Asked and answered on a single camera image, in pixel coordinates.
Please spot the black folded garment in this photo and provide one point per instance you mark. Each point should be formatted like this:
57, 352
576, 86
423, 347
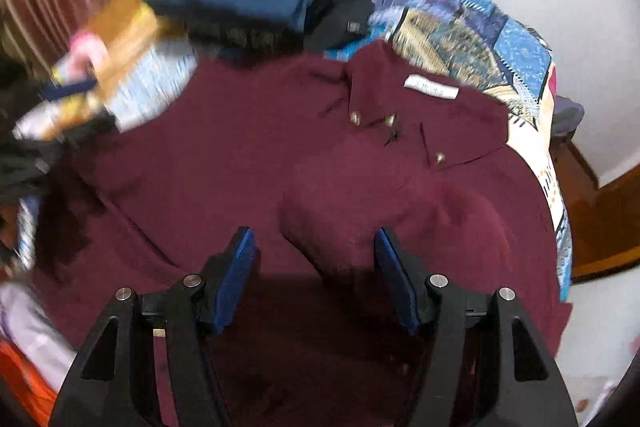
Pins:
345, 24

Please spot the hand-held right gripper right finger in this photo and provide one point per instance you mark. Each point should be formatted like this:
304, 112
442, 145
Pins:
395, 272

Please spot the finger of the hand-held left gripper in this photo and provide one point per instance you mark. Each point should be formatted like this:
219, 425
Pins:
70, 89
87, 127

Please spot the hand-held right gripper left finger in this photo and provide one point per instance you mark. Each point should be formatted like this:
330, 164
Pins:
235, 267

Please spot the grey purple backpack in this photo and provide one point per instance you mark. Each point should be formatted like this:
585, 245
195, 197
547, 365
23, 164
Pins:
567, 117

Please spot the patchwork blanket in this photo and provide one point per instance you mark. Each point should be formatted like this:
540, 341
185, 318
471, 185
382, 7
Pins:
450, 7

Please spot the maroon button shirt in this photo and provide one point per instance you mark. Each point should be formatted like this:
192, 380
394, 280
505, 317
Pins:
240, 157

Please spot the white cloth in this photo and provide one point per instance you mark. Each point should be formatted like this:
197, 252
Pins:
35, 332

